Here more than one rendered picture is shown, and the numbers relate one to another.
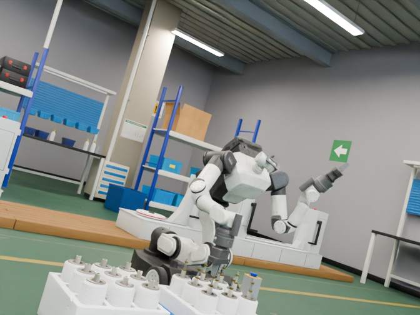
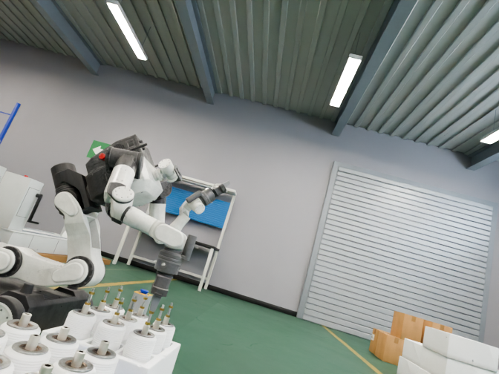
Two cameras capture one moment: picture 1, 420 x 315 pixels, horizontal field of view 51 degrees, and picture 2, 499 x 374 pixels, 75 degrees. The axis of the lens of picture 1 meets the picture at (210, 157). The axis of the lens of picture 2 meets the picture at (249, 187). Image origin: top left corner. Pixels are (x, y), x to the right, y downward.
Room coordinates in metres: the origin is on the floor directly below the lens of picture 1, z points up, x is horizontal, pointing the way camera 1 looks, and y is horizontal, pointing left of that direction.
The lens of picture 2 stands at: (0.99, 0.65, 0.57)
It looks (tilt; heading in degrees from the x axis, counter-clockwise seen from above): 14 degrees up; 311
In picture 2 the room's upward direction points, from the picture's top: 17 degrees clockwise
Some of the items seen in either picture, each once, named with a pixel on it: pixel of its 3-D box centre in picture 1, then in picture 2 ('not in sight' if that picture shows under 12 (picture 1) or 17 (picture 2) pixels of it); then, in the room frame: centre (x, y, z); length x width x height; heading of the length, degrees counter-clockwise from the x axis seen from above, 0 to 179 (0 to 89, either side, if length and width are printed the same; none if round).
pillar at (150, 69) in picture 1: (136, 100); not in sight; (8.58, 1.71, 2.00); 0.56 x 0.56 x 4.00; 35
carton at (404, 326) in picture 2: not in sight; (406, 326); (1.97, -4.10, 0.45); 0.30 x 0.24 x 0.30; 127
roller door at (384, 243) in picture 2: not in sight; (399, 258); (2.63, -5.91, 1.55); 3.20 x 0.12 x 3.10; 35
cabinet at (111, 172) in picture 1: (105, 181); not in sight; (7.66, 1.64, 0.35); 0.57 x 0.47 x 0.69; 35
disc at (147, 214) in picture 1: (150, 214); not in sight; (4.41, 0.42, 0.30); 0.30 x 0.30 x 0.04
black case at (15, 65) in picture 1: (14, 67); not in sight; (5.87, 2.88, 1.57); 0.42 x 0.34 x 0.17; 35
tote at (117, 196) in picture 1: (124, 200); not in sight; (6.75, 1.09, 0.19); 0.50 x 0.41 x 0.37; 40
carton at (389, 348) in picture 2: not in sight; (390, 348); (2.09, -4.02, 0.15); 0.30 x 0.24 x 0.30; 124
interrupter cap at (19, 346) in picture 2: (113, 274); (30, 348); (1.83, 0.26, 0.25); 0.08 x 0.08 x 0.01
